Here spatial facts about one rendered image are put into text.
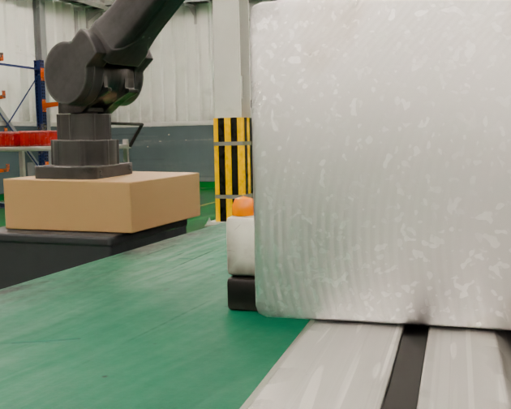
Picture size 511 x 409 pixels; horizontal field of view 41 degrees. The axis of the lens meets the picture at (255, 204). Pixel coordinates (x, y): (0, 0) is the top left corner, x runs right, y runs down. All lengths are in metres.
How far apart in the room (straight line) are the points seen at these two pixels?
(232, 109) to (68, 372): 6.67
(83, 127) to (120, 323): 0.51
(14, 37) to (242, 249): 11.49
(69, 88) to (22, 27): 11.18
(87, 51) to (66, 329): 0.50
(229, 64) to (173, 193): 6.14
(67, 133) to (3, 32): 10.86
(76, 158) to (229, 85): 6.14
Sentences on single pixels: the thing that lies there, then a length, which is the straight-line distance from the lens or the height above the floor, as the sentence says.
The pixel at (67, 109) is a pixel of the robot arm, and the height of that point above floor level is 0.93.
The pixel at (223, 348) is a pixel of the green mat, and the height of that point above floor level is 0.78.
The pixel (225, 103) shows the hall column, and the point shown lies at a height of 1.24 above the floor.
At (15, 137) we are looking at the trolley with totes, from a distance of 4.83.
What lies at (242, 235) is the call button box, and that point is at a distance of 0.43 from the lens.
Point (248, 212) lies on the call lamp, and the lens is 0.43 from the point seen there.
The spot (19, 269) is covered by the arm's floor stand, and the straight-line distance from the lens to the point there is 0.90.
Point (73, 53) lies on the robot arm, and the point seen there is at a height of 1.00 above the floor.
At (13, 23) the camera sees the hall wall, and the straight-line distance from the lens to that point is 11.91.
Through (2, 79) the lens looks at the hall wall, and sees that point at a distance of 11.55.
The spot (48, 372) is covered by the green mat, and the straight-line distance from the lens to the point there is 0.35.
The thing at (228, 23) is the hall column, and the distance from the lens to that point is 7.08.
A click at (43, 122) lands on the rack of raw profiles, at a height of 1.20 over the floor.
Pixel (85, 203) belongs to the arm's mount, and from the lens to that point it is 0.85.
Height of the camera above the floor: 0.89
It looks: 6 degrees down
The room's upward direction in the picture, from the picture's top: 1 degrees counter-clockwise
